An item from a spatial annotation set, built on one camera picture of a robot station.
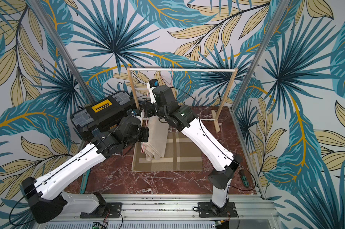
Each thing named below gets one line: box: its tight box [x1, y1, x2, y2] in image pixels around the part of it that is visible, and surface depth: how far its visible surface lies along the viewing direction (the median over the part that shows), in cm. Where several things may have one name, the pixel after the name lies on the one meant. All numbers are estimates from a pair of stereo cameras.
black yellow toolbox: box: [70, 91, 136, 140], surface depth 95 cm
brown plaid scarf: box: [131, 131, 203, 172], surface depth 92 cm
